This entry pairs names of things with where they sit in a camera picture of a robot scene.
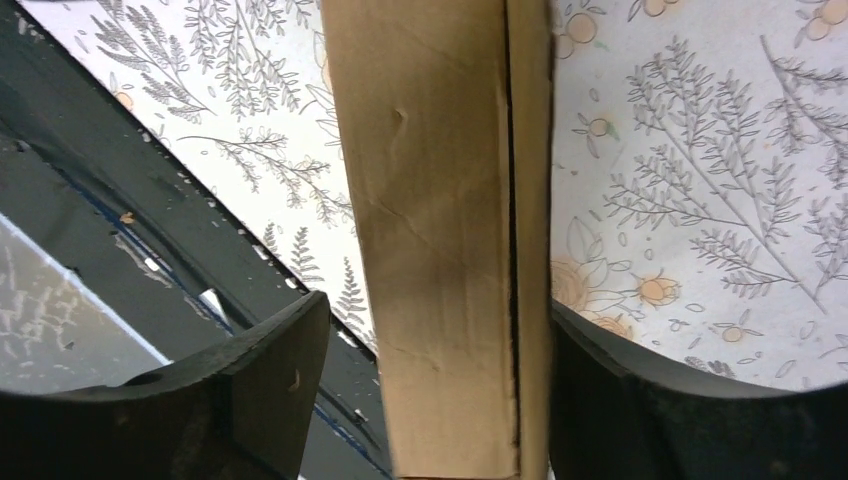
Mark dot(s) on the cardboard box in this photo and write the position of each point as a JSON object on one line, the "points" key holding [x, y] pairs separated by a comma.
{"points": [[444, 109]]}

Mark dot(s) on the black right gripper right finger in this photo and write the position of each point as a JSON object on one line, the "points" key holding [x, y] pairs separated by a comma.
{"points": [[622, 411]]}

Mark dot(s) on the floral patterned table mat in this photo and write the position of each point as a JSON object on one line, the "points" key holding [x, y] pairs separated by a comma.
{"points": [[699, 171]]}

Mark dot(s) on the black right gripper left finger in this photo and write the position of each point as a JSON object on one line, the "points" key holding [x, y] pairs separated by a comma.
{"points": [[240, 409]]}

